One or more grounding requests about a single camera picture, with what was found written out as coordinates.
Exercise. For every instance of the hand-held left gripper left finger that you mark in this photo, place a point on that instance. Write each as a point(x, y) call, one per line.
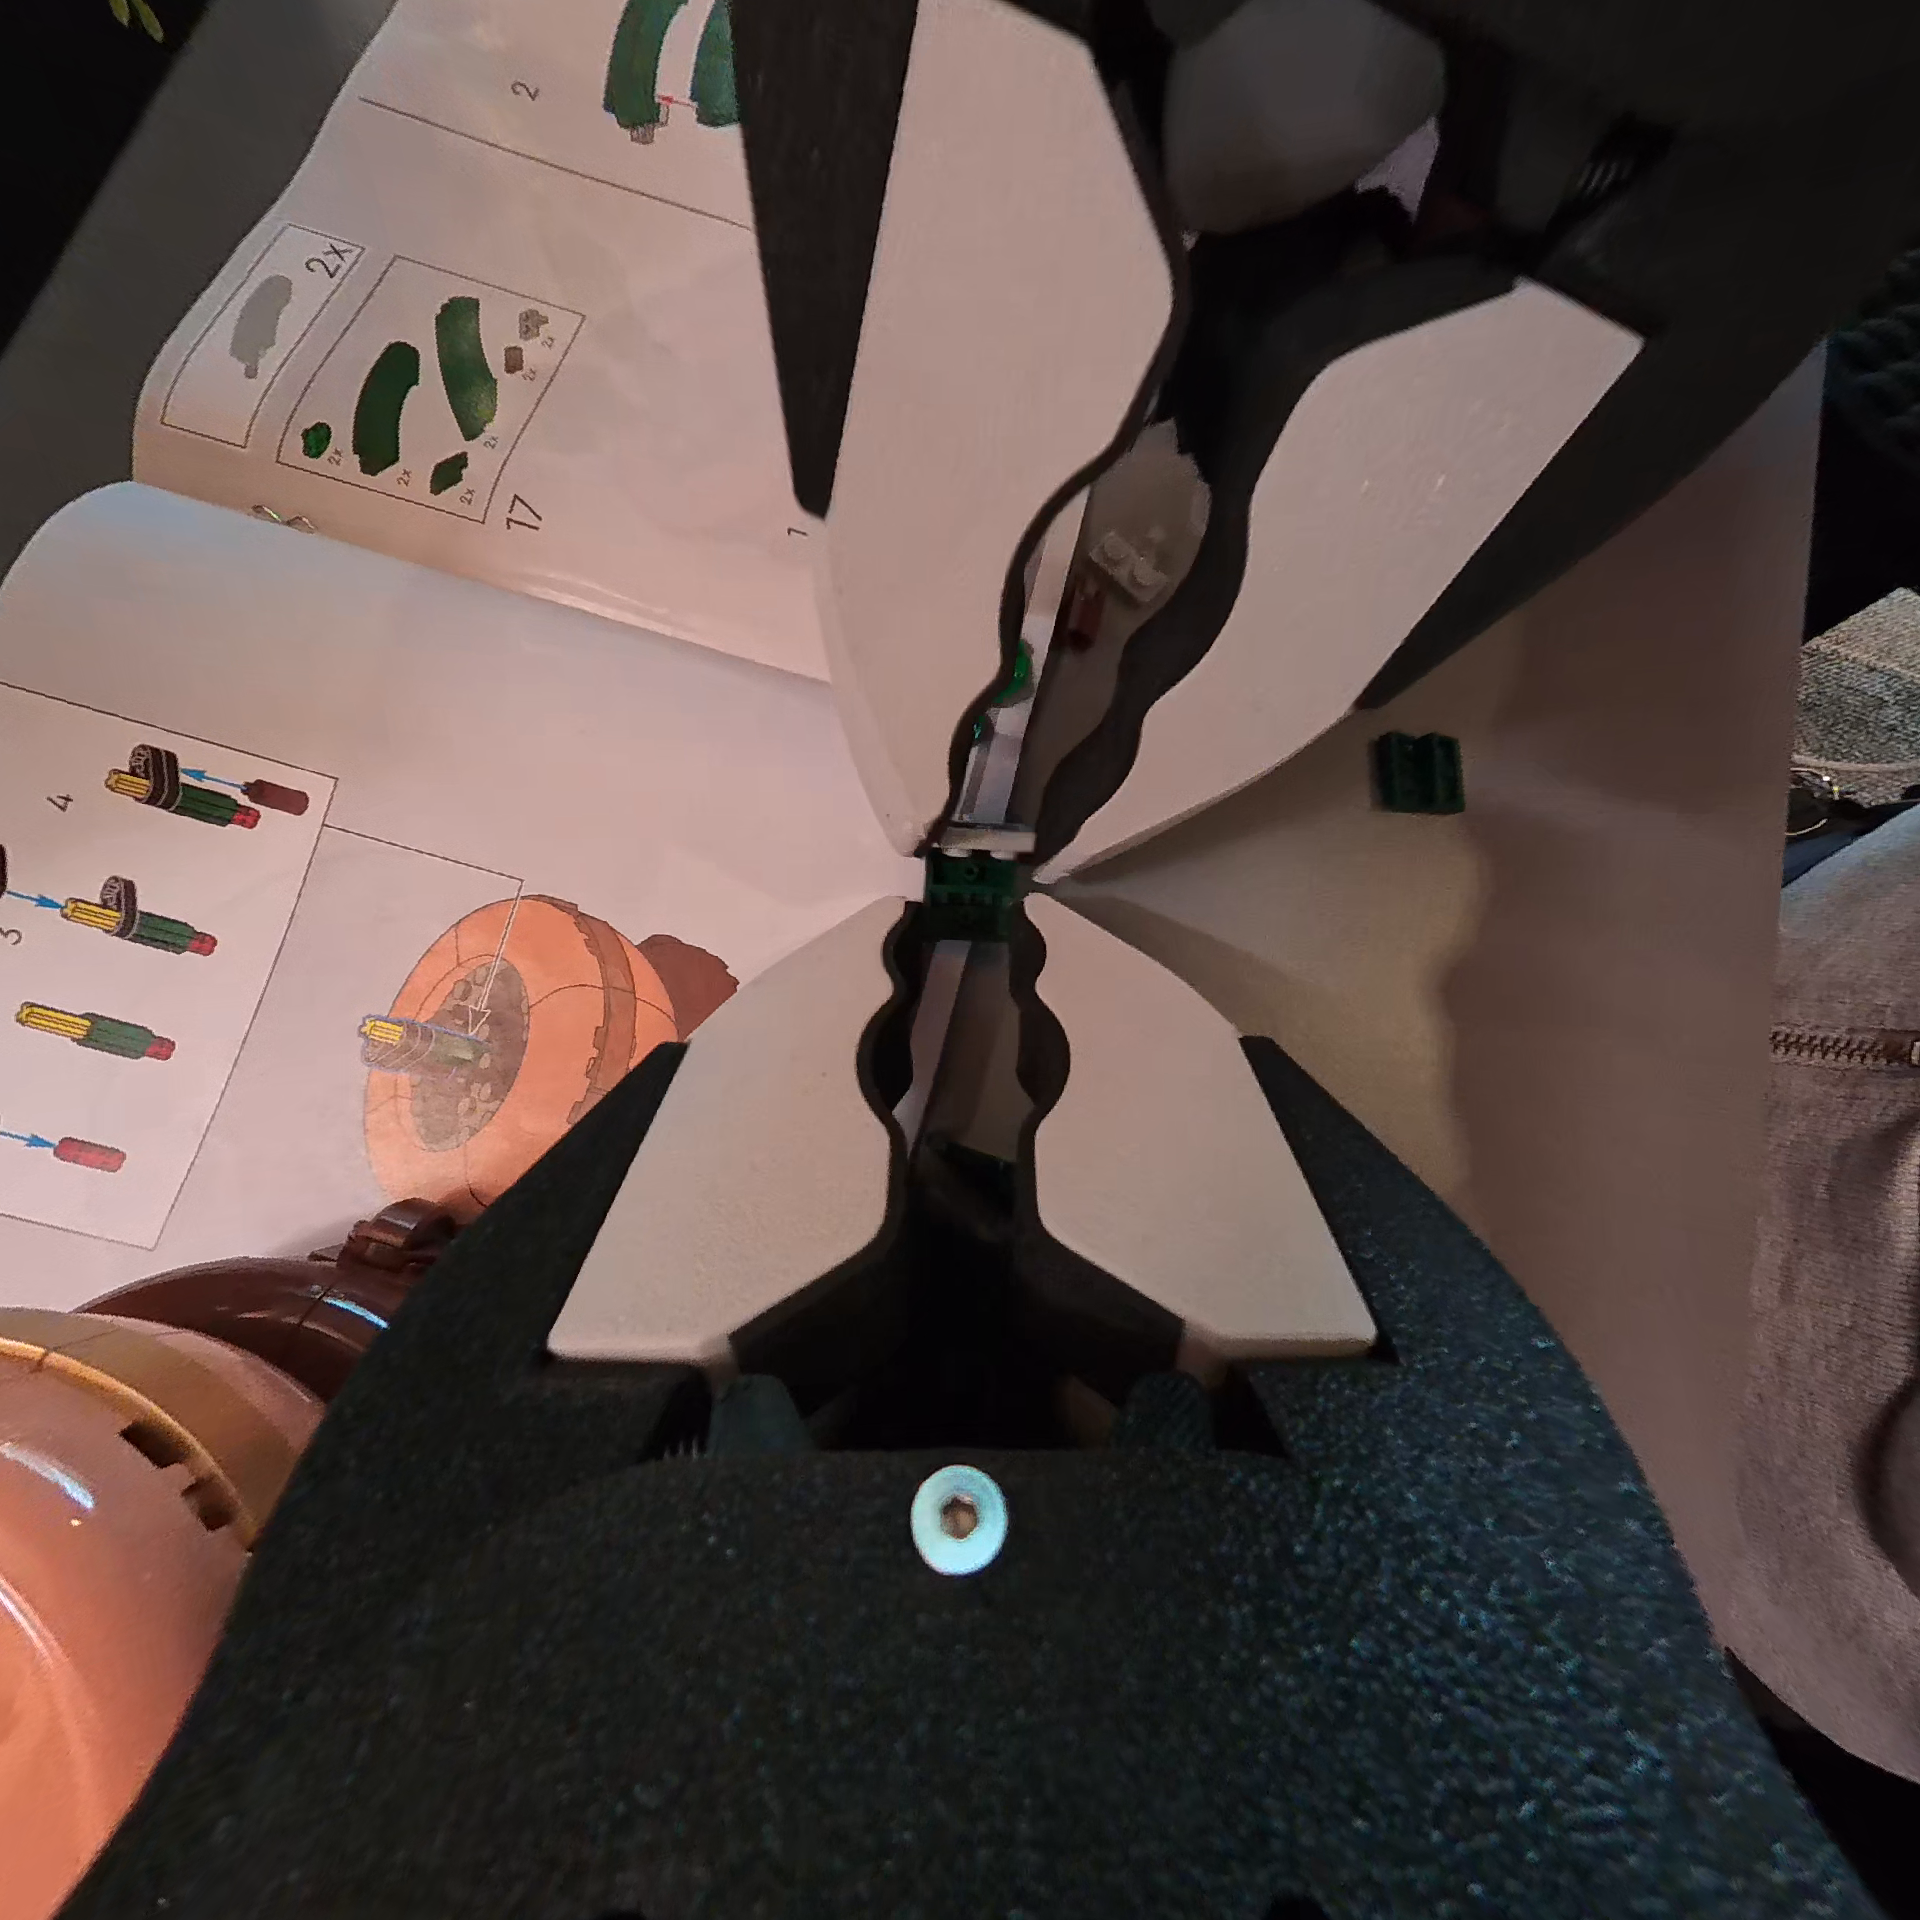
point(720, 1170)

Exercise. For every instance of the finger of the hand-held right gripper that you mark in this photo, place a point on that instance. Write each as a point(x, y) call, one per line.
point(1424, 495)
point(960, 299)

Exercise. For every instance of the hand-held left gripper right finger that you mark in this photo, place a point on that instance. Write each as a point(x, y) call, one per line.
point(1184, 1170)

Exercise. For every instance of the small dark green slope brick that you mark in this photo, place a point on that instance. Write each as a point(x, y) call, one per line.
point(1422, 774)
point(975, 896)

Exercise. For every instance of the small light grey clip plate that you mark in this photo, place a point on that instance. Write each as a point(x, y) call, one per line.
point(991, 838)
point(1132, 568)

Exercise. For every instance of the grey desk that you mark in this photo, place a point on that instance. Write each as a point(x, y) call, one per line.
point(1621, 1049)

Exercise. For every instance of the small brown cylinder brick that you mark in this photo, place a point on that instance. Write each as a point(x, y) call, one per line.
point(1085, 623)

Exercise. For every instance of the bright green round brick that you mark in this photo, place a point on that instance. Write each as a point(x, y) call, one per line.
point(1019, 673)

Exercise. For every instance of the open instruction booklet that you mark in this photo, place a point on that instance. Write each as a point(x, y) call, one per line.
point(525, 721)

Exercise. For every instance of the terracotta brick flower pot model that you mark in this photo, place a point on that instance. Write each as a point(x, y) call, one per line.
point(119, 1575)

